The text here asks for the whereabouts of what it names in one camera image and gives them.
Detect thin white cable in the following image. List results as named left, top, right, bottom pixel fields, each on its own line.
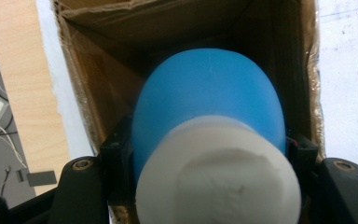
left=0, top=118, right=29, bottom=169

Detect blue cardboard box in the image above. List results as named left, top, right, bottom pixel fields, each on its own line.
left=49, top=0, right=326, bottom=224

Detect white table mat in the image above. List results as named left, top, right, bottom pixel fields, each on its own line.
left=35, top=0, right=358, bottom=183

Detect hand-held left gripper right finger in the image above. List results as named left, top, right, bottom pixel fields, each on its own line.
left=283, top=129, right=321, bottom=189

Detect blue detergent bottle white cap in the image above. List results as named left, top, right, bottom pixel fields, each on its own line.
left=131, top=47, right=303, bottom=224

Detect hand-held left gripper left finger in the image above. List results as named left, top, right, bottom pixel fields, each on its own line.
left=99, top=114, right=137, bottom=208

